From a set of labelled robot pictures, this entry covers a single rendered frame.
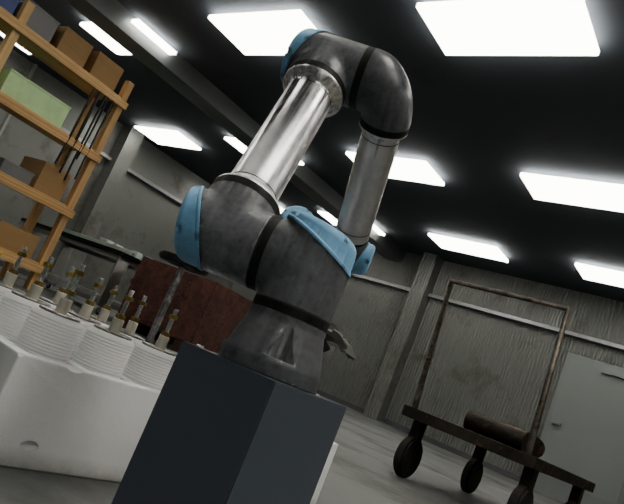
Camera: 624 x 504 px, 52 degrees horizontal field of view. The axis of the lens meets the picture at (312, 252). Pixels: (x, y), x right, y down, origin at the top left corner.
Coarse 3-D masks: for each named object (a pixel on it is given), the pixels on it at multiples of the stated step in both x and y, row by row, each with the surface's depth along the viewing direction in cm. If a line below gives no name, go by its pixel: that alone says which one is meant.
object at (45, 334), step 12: (36, 312) 109; (48, 312) 109; (24, 324) 110; (36, 324) 108; (48, 324) 108; (60, 324) 109; (72, 324) 110; (24, 336) 108; (36, 336) 108; (48, 336) 108; (60, 336) 109; (72, 336) 111; (24, 348) 107; (36, 348) 107; (48, 348) 108; (60, 348) 109; (72, 348) 112; (60, 360) 110
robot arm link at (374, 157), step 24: (384, 72) 111; (360, 96) 112; (384, 96) 112; (408, 96) 114; (360, 120) 119; (384, 120) 114; (408, 120) 116; (360, 144) 122; (384, 144) 119; (360, 168) 123; (384, 168) 122; (360, 192) 126; (360, 216) 129; (360, 240) 133; (360, 264) 136
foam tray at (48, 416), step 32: (0, 352) 105; (0, 384) 101; (32, 384) 103; (64, 384) 108; (96, 384) 112; (128, 384) 117; (0, 416) 101; (32, 416) 104; (64, 416) 109; (96, 416) 113; (128, 416) 118; (0, 448) 101; (32, 448) 106; (64, 448) 110; (96, 448) 115; (128, 448) 120
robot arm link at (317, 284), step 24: (288, 216) 92; (312, 216) 89; (264, 240) 88; (288, 240) 88; (312, 240) 88; (336, 240) 88; (264, 264) 88; (288, 264) 87; (312, 264) 87; (336, 264) 88; (264, 288) 88; (288, 288) 86; (312, 288) 86; (336, 288) 89; (312, 312) 86
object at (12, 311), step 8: (8, 296) 117; (16, 296) 117; (0, 304) 117; (8, 304) 116; (16, 304) 116; (24, 304) 116; (32, 304) 117; (0, 312) 116; (8, 312) 116; (16, 312) 116; (24, 312) 116; (0, 320) 116; (8, 320) 116; (16, 320) 116; (24, 320) 116; (0, 328) 115; (8, 328) 115; (16, 328) 116; (8, 336) 115; (16, 336) 116
